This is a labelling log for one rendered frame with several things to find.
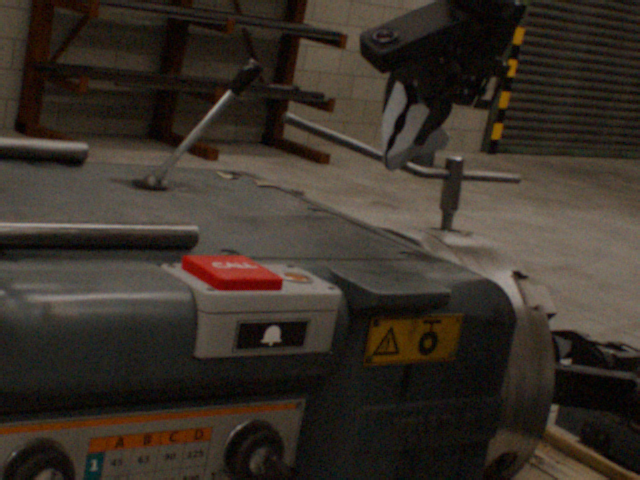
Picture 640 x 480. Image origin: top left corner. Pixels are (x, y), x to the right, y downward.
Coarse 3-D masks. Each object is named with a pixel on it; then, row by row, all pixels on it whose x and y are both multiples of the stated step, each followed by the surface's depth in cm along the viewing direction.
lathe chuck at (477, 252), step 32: (480, 256) 141; (512, 256) 144; (512, 288) 139; (544, 320) 139; (512, 352) 135; (544, 352) 138; (512, 384) 135; (544, 384) 138; (512, 416) 136; (544, 416) 139; (512, 448) 138
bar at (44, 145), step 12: (0, 144) 128; (12, 144) 129; (24, 144) 130; (36, 144) 131; (48, 144) 132; (60, 144) 132; (72, 144) 133; (84, 144) 134; (0, 156) 129; (12, 156) 129; (24, 156) 130; (36, 156) 131; (48, 156) 132; (60, 156) 132; (72, 156) 133; (84, 156) 134
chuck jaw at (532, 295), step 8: (520, 280) 142; (520, 288) 141; (528, 288) 142; (536, 288) 145; (544, 288) 146; (528, 296) 141; (536, 296) 144; (544, 296) 145; (528, 304) 140; (536, 304) 141; (544, 304) 144; (552, 304) 145; (552, 312) 144
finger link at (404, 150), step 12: (420, 108) 129; (408, 120) 131; (420, 120) 129; (408, 132) 131; (444, 132) 133; (396, 144) 132; (408, 144) 131; (432, 144) 133; (444, 144) 134; (396, 156) 132; (408, 156) 132; (396, 168) 134
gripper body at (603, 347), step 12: (588, 348) 154; (600, 348) 154; (612, 348) 158; (624, 348) 157; (576, 360) 155; (588, 360) 153; (600, 360) 152; (612, 360) 152; (624, 360) 153; (636, 360) 154; (636, 372) 154; (636, 384) 150; (636, 396) 147; (636, 408) 147; (636, 420) 148
